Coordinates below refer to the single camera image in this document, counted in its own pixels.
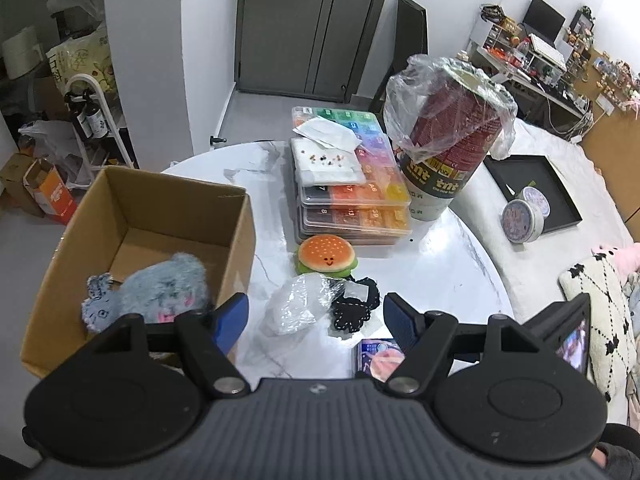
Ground purple tissue pack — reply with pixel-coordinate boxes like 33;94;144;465
355;338;405;382

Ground clear plastic bag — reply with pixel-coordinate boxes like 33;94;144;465
262;273;346;336
383;54;518;162

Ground black white patterned pillow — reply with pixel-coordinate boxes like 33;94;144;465
559;249;637;403

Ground black stitched felt toy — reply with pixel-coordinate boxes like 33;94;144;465
330;276;381;334

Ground round tin box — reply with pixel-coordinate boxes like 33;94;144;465
501;185;551;244

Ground burger plush toy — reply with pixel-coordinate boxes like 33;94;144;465
296;234;358;278

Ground stacked colourful bead boxes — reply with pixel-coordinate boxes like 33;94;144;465
292;106;411;245

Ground brown cardboard box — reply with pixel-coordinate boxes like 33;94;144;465
21;167;256;378

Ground black square tray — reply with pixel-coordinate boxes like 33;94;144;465
484;155;582;234

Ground white metal rack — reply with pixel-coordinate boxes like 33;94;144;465
64;74;137;180

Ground white bead pegboard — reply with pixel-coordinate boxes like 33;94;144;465
290;138;366;188

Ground orange cardboard box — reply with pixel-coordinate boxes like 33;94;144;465
23;158;77;226

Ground white folded paper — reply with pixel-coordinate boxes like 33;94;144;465
293;117;361;152

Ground clear plastic bag over cup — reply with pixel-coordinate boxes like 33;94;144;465
383;54;518;162

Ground cluttered white desk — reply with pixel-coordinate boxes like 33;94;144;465
468;32;594;140

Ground yellow printed snack bag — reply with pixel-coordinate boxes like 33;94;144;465
46;24;117;94

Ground black computer monitor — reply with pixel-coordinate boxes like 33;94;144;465
522;0;565;44

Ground grey entrance door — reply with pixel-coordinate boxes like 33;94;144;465
234;0;385;103

